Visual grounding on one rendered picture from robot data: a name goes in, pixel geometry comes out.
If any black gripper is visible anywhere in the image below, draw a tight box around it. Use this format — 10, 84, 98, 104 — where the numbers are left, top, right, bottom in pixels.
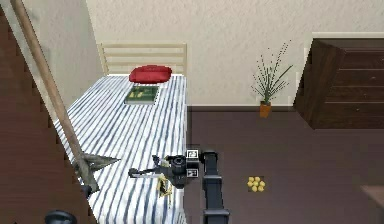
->
128, 154, 188, 190

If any golden trumpet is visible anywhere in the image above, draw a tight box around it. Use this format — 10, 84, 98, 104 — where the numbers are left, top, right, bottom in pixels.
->
155, 175, 174, 205

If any blue white striped bed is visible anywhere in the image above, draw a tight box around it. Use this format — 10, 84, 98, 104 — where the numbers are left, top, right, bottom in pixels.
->
53, 42, 189, 224

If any green book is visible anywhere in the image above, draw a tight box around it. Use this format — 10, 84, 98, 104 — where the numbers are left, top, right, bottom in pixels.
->
124, 85, 161, 106

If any red pillow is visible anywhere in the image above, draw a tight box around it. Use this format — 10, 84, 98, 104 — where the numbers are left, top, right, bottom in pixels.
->
128, 64, 173, 84

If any yellow ball cluster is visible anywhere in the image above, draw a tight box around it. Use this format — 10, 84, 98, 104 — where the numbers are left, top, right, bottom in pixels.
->
246, 175, 267, 193

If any house plant in orange pot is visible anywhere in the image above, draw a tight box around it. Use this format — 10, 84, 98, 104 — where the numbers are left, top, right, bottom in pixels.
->
250, 39, 295, 119

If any reddish brown room door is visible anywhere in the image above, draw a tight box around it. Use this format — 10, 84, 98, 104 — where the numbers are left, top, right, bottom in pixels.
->
0, 0, 101, 224

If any dark brown chest of drawers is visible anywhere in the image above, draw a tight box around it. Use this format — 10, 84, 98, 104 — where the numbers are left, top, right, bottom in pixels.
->
292, 37, 384, 131

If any black door handle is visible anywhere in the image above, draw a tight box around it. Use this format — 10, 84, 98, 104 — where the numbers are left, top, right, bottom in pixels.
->
44, 209, 78, 224

